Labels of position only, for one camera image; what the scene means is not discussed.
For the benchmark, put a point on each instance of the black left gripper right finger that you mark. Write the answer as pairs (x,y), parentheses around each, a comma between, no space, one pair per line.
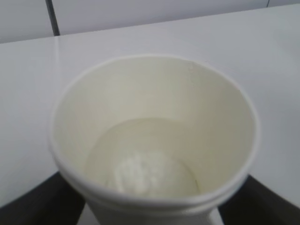
(255,204)

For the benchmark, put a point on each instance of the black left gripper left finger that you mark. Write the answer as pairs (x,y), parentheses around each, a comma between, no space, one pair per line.
(54,202)

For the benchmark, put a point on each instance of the white paper cup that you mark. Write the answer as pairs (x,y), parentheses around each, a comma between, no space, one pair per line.
(154,140)

